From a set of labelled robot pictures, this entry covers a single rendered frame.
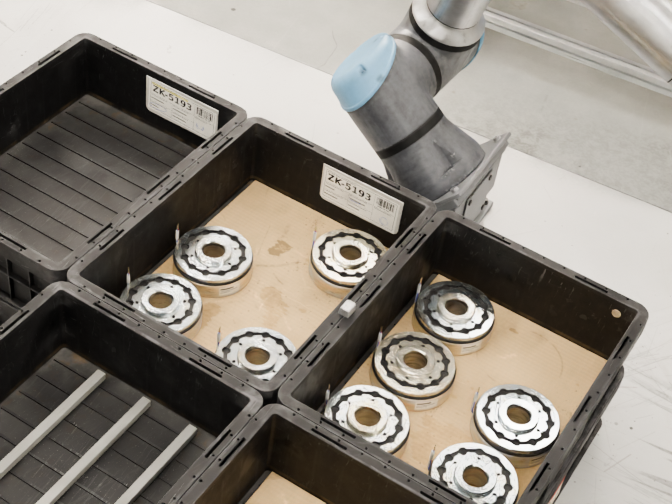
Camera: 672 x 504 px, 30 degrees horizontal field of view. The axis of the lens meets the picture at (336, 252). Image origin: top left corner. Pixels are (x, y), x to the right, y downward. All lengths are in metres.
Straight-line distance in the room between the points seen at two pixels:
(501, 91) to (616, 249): 1.51
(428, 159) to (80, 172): 0.50
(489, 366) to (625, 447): 0.25
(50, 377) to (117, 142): 0.44
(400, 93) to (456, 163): 0.13
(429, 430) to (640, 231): 0.67
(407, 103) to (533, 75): 1.75
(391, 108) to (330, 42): 1.72
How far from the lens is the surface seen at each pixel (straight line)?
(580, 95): 3.53
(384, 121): 1.82
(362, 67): 1.81
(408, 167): 1.83
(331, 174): 1.69
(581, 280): 1.60
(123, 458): 1.46
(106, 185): 1.77
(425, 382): 1.52
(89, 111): 1.90
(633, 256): 2.00
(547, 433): 1.51
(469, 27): 1.88
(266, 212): 1.74
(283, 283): 1.64
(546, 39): 3.47
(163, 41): 2.26
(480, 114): 3.36
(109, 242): 1.56
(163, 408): 1.50
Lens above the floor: 2.01
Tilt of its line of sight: 44 degrees down
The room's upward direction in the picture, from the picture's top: 9 degrees clockwise
